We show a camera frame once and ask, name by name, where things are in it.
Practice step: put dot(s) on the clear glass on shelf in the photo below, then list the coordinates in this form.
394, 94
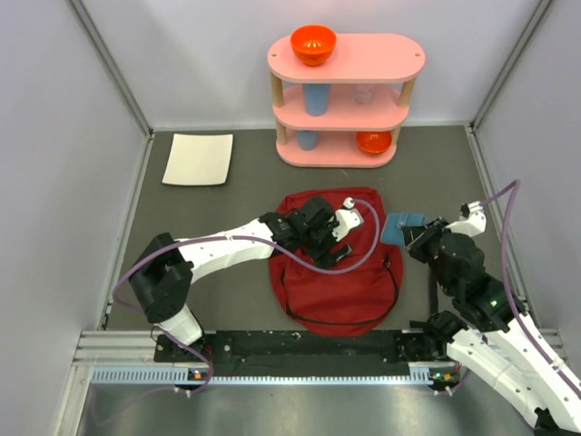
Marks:
363, 93

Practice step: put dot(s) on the red student backpack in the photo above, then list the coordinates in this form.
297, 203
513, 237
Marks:
343, 305

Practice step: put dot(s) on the lower blue cup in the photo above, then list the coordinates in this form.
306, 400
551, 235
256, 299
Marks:
307, 140

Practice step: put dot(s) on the white paper sheet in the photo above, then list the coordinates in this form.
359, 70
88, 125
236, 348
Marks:
198, 160

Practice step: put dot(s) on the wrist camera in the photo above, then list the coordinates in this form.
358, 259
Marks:
347, 218
471, 222

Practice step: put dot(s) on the pink three-tier shelf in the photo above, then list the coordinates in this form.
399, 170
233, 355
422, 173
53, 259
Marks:
390, 62

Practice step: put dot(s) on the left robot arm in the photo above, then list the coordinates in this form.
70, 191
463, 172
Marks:
168, 267

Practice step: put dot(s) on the blue cup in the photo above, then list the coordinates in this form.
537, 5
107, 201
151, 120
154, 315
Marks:
316, 97
307, 140

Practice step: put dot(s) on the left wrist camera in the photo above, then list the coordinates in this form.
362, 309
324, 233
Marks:
347, 218

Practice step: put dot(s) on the grey cable duct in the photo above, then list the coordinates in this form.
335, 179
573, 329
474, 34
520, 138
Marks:
415, 373

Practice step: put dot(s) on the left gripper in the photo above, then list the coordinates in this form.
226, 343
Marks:
323, 258

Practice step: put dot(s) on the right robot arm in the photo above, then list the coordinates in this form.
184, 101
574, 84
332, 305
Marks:
490, 335

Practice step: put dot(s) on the orange bowl on bottom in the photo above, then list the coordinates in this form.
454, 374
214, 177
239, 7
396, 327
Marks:
371, 142

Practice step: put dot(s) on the upper blue cup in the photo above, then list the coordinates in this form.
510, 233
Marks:
316, 97

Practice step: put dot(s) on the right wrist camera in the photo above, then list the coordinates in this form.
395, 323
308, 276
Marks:
471, 222

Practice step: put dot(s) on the orange bowl on top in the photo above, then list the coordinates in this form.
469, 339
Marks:
313, 44

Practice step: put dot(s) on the blue snap wallet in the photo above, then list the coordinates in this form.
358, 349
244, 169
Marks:
392, 232

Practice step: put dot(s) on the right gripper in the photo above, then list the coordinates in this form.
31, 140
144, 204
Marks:
412, 232

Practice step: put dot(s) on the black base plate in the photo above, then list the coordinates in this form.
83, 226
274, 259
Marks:
305, 353

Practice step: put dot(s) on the aluminium frame rail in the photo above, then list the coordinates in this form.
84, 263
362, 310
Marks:
115, 348

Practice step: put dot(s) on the orange bowl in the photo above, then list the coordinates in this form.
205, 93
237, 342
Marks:
371, 142
313, 44

